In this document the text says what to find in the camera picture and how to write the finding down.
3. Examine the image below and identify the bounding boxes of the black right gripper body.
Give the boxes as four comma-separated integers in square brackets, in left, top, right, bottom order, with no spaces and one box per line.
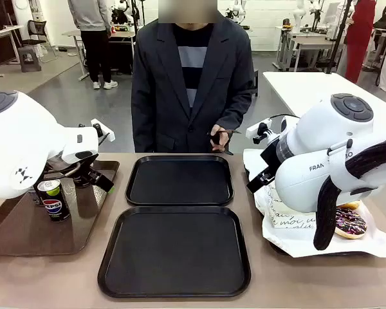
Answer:
[259,140,281,176]

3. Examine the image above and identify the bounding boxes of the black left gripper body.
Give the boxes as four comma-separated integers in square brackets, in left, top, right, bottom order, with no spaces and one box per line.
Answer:
[71,159,101,190]

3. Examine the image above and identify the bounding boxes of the metal tongs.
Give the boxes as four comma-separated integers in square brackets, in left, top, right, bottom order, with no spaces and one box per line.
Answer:
[206,128,243,156]

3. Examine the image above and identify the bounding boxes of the glazed donut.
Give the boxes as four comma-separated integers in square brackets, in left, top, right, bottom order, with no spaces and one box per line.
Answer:
[338,200,363,212]

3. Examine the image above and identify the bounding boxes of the person's right forearm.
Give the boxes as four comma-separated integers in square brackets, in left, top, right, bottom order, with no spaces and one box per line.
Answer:
[131,93,157,153]

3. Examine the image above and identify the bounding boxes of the person's left forearm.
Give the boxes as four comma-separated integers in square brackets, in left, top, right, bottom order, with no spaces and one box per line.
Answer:
[216,86,255,136]

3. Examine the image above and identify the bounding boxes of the person's left hand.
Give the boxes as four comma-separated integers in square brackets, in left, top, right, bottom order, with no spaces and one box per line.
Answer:
[210,124,231,153]

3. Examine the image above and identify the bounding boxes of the white printed paper box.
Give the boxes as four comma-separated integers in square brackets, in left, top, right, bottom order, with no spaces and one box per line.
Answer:
[265,183,318,230]

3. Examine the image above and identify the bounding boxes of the black square serving tray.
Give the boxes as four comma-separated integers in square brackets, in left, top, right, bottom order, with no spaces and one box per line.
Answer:
[96,205,252,299]
[125,154,235,207]

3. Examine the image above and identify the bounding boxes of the white table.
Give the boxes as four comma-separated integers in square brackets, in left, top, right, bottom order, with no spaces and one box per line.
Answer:
[262,71,386,120]

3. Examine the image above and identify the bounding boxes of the chocolate sprinkled donut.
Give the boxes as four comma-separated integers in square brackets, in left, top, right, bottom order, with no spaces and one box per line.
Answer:
[333,207,369,240]

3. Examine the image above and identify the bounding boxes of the person in dark blazer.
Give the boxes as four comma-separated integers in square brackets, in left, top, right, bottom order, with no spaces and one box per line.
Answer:
[131,0,255,154]

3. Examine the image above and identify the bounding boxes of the white paper sheet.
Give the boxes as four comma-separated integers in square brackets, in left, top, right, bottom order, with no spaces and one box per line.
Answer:
[242,148,386,259]

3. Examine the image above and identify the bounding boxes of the white-legged background desk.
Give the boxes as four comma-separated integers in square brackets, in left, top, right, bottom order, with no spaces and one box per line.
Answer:
[275,25,347,73]

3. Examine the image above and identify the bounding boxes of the grey plastic stool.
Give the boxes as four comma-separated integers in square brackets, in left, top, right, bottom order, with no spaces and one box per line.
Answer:
[17,46,43,73]

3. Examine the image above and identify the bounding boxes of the black stand pole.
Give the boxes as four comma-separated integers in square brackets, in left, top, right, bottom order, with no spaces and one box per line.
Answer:
[325,0,355,75]

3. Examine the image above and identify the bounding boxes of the grey background workbench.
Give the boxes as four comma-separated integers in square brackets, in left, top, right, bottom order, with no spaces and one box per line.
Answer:
[62,27,136,81]

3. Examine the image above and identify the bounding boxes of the person in grey hoodie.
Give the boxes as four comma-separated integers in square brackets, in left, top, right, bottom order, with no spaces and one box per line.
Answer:
[67,0,119,90]

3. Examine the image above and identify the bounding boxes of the person in red apron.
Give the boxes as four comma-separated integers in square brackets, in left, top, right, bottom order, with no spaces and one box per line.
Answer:
[343,0,378,84]

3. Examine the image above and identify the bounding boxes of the black office chair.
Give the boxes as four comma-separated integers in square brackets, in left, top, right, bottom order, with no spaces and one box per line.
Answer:
[21,19,58,64]

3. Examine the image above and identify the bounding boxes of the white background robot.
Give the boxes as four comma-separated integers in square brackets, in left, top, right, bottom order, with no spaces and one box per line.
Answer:
[225,0,248,25]

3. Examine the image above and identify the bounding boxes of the wooden desk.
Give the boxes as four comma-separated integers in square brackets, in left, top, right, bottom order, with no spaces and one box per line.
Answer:
[0,24,25,70]

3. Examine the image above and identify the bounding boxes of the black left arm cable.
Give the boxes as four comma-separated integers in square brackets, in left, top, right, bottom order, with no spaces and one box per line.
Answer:
[42,160,82,182]

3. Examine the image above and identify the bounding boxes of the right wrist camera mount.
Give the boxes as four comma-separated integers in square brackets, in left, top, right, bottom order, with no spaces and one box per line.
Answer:
[246,118,273,144]

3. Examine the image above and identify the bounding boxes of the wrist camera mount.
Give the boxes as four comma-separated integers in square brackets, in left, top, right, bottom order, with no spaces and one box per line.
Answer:
[246,118,273,144]
[89,118,115,143]

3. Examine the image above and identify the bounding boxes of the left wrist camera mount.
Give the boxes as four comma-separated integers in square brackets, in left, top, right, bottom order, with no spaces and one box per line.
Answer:
[89,118,115,143]

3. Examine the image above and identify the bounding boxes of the brown tray with handles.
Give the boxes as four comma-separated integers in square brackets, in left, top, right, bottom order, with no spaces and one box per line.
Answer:
[0,160,120,257]

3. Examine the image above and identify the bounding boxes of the black fuzzy cable sleeve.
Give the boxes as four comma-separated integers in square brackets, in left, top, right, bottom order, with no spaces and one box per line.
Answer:
[313,135,386,252]

